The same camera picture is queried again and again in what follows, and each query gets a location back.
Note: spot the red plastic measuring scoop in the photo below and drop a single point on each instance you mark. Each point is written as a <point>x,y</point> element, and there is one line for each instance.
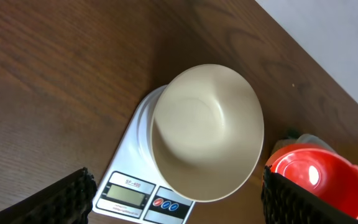
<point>324,173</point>

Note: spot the clear plastic container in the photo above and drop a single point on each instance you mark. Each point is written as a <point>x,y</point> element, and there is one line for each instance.
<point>303,139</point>

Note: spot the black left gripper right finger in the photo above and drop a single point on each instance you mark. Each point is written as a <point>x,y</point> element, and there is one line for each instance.
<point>284,202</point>

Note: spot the cream round bowl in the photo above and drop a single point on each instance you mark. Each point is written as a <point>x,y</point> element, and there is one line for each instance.
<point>206,133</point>

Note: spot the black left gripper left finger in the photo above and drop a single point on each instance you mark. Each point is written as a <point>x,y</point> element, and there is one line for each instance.
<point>68,201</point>

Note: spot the white digital kitchen scale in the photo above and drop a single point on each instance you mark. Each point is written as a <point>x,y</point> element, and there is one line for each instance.
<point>132,188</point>

